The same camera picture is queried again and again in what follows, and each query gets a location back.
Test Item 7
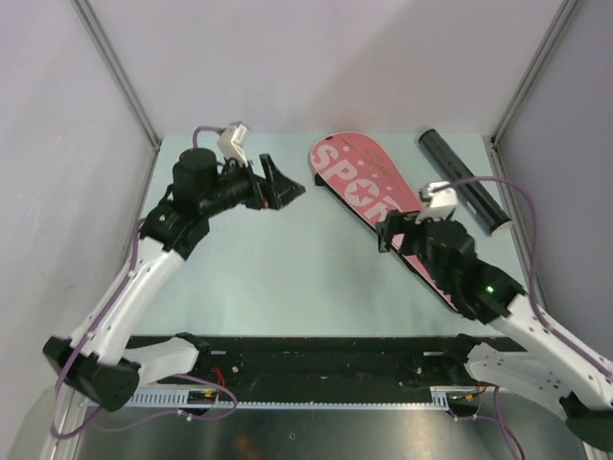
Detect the black shuttlecock tube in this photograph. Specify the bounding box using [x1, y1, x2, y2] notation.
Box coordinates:
[416, 127, 513, 238]

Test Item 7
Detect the white slotted cable duct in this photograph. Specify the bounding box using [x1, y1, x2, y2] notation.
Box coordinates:
[126, 385, 481, 409]

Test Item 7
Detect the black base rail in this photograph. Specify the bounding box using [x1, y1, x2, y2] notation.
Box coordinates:
[124, 334, 509, 404]

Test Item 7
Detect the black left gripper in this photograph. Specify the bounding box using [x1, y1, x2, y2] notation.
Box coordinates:
[198, 153, 303, 218]

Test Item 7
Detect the aluminium frame post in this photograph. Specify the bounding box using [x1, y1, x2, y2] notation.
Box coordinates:
[488, 0, 585, 150]
[70, 0, 162, 152]

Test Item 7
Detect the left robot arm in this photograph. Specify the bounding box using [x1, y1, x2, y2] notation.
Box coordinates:
[43, 148, 306, 412]

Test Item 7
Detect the right aluminium frame post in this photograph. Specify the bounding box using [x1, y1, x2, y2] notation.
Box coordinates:
[488, 0, 585, 150]

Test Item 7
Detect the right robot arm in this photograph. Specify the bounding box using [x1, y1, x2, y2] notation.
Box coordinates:
[375, 211, 612, 451]

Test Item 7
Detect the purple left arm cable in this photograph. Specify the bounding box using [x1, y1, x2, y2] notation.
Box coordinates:
[50, 125, 239, 440]

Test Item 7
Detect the pink racket bag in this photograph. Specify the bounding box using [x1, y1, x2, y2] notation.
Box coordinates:
[309, 131, 464, 313]

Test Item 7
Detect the left aluminium frame post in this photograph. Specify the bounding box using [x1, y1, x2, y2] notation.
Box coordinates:
[70, 0, 162, 152]

